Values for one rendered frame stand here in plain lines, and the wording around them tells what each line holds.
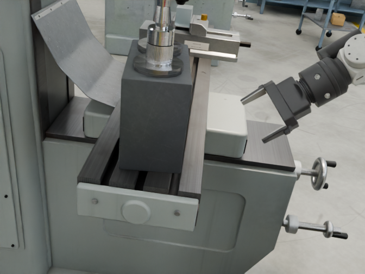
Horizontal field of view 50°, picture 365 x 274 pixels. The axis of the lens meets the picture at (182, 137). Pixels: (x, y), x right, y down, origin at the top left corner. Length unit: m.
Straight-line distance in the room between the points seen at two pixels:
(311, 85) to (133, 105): 0.39
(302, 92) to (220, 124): 0.38
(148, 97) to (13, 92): 0.58
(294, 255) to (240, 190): 0.91
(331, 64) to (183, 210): 0.43
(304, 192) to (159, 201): 1.89
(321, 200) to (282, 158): 1.29
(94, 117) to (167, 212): 0.54
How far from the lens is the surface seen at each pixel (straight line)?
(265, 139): 0.88
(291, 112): 0.87
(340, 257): 2.20
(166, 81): 0.67
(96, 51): 1.36
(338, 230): 1.41
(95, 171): 0.75
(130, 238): 1.44
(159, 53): 0.68
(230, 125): 1.19
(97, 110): 1.20
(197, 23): 1.36
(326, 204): 2.51
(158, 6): 0.68
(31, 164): 1.30
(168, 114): 0.69
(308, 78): 0.88
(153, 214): 0.74
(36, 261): 1.56
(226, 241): 1.41
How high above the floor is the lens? 1.43
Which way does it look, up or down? 30 degrees down
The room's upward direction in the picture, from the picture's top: 7 degrees clockwise
